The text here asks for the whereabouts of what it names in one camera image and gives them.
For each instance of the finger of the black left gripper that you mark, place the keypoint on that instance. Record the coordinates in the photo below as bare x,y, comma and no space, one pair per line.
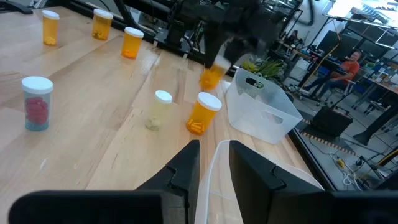
244,51
213,49

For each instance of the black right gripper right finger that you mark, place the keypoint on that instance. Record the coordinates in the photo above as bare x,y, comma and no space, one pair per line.
264,199

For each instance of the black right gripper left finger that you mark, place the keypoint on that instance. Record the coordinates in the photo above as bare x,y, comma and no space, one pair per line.
174,199

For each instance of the orange pill bottle white cap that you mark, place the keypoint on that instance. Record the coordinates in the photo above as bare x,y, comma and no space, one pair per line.
131,45
211,77
50,29
101,26

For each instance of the orange bottle with oblong pills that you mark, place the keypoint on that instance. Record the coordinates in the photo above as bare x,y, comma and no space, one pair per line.
200,116

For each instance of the small pale green pill bottle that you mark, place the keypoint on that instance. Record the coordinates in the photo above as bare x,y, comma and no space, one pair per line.
157,112

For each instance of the blue bottle with pink pills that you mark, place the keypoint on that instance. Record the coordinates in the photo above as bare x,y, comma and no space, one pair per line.
36,109

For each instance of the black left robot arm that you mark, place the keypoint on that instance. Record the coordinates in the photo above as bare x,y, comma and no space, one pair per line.
236,12

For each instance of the clear plastic bin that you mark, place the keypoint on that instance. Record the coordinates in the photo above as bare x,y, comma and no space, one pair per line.
264,118

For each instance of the green potted plant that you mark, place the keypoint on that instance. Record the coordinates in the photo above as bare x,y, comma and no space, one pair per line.
267,68

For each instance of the orange-striped black floor mat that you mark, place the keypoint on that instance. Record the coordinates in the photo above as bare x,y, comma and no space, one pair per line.
329,141

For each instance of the black monitor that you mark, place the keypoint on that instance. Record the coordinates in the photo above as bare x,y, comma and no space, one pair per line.
373,49
335,43

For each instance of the black floor box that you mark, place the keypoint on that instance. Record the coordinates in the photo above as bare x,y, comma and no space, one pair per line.
331,121

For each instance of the person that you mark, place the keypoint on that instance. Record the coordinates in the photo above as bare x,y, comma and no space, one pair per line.
348,70

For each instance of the black desk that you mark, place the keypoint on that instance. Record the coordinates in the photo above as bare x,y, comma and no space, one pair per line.
376,124

